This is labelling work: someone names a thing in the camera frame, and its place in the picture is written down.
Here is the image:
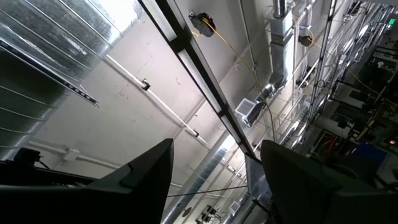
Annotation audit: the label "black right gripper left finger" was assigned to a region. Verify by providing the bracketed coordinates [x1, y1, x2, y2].
[83, 138, 175, 224]

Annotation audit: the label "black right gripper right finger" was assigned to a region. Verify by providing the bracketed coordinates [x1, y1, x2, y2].
[260, 139, 343, 224]

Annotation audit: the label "red shelf bins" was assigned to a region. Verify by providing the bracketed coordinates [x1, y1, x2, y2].
[315, 132, 341, 155]

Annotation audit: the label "white conduit with junction box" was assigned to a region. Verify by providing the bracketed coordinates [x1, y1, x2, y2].
[26, 139, 124, 170]

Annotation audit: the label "blue plastic bin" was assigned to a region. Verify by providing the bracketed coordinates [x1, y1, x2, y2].
[353, 142, 388, 169]

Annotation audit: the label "white ceiling conduit pipe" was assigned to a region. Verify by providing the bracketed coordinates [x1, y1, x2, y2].
[104, 55, 212, 149]

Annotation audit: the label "square ceiling air diffuser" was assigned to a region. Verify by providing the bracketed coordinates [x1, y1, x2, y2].
[234, 97, 265, 127]

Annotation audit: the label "black hanging strut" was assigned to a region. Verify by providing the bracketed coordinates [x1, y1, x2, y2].
[306, 0, 338, 125]

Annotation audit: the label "silver spiral round duct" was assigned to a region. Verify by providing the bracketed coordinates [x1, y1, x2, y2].
[161, 132, 240, 224]

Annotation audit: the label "black overhead frame bar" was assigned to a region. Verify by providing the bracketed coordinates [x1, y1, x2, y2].
[0, 160, 97, 187]

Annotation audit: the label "yellow hanging cable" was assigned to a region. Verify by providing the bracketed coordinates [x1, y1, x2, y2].
[310, 37, 398, 105]
[191, 17, 277, 142]

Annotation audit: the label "black slotted strut rail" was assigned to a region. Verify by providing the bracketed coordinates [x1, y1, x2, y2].
[0, 39, 100, 107]

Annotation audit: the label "black overhead camera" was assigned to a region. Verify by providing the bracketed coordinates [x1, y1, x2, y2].
[14, 147, 43, 164]

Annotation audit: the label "silver rectangular ventilation duct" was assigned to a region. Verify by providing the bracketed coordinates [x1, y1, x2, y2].
[269, 0, 296, 91]

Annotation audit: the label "black yellow cable reel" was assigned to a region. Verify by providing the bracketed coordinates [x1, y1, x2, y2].
[188, 11, 217, 38]
[298, 34, 313, 47]

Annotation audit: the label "black ceiling light rail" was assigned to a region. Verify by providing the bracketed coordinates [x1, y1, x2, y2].
[138, 0, 257, 158]

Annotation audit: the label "large silver round duct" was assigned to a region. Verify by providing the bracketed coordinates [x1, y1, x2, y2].
[0, 0, 144, 161]

